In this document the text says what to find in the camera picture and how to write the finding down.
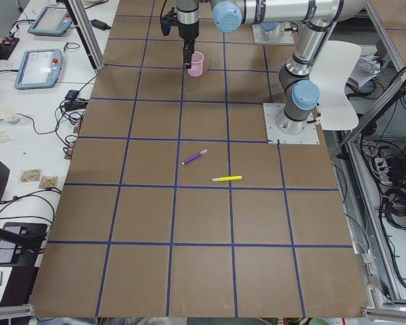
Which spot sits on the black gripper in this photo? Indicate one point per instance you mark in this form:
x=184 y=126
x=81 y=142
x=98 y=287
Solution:
x=188 y=30

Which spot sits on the white chair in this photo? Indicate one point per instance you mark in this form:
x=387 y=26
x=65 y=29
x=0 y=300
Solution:
x=330 y=73

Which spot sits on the white paper cup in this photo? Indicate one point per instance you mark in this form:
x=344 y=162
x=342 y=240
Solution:
x=10 y=116

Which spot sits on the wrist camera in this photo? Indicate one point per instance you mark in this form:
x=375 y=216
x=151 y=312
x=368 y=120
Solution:
x=168 y=21

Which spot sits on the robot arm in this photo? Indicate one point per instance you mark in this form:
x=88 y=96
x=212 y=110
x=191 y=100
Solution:
x=318 y=18

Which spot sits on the black tablet stand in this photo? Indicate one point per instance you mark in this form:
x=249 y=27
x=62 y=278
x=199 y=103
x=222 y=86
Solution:
x=20 y=243

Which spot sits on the lower teach pendant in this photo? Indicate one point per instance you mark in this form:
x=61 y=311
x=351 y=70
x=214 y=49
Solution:
x=39 y=69

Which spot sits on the purple highlighter pen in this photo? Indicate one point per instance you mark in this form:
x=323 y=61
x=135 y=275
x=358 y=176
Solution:
x=194 y=157

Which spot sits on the black power adapter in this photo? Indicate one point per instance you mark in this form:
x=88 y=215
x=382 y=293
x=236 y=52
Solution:
x=100 y=24

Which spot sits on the pink mesh cup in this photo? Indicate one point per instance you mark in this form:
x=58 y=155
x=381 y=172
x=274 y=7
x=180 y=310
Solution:
x=197 y=64

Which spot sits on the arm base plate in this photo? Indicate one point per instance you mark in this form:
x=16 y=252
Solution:
x=275 y=33
x=281 y=130

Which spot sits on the yellow highlighter pen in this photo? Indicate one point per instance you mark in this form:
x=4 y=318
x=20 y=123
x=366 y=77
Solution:
x=227 y=178

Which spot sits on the teach pendant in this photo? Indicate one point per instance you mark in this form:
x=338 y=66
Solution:
x=39 y=69
x=52 y=21

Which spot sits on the upper teach pendant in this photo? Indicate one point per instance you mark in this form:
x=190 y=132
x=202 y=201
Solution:
x=52 y=21

